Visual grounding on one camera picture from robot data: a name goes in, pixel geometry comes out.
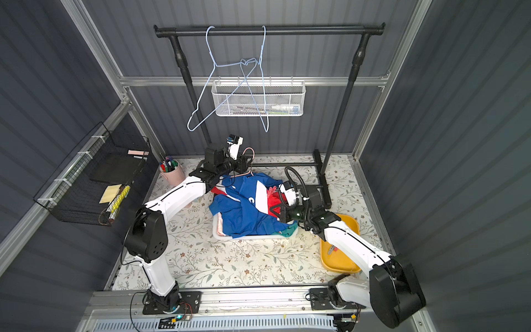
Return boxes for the pink wire hanger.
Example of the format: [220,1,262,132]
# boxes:
[233,147,255,178]

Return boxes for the green jacket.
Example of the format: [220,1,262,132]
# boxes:
[279,223,299,237]

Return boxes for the red clothespin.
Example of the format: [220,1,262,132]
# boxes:
[267,186,280,206]

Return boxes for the red white blue jacket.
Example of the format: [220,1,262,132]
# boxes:
[209,173,292,238]

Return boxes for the blue hanger with green jacket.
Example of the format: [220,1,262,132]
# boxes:
[239,25,270,134]

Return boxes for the light blue wire hanger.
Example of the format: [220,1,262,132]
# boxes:
[187,26,270,132]

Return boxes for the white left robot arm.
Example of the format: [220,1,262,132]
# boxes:
[124,147,253,298]

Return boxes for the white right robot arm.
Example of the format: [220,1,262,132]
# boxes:
[279,166,427,329]

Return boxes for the yellow plastic tray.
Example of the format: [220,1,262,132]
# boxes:
[319,214,361,274]

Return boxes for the black clothes rack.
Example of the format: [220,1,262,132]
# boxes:
[153,23,386,208]

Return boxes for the pink pen cup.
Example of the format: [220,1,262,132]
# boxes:
[159,156,186,187]

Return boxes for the white plastic basket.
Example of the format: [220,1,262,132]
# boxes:
[212,213,286,241]

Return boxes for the floral table mat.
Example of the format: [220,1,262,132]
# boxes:
[165,154,382,289]

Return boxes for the yellow sticky notes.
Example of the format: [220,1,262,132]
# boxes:
[99,184,122,204]

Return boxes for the silver mesh wall basket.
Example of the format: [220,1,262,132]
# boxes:
[217,80,306,117]

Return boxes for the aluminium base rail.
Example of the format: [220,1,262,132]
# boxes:
[82,285,356,320]

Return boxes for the black wire wall basket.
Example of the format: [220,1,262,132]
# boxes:
[33,125,151,226]

